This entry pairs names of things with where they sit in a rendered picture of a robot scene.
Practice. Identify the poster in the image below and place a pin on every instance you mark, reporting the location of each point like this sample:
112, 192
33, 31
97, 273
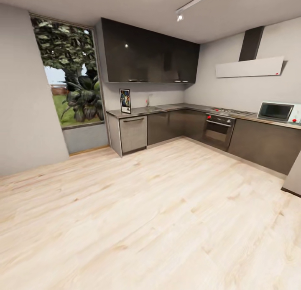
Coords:
125, 100

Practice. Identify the range hood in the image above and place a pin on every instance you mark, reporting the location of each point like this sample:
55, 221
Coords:
248, 65

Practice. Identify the cabinet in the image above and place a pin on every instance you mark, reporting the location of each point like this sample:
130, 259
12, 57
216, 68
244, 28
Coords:
129, 54
180, 60

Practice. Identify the drop in sink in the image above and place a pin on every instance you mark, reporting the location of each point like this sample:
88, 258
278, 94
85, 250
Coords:
156, 108

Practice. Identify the dishwasher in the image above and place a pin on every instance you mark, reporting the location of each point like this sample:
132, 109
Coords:
133, 133

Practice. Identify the microwave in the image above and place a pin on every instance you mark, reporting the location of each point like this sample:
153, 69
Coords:
281, 110

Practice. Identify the burner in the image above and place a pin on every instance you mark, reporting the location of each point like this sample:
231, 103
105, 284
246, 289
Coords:
230, 111

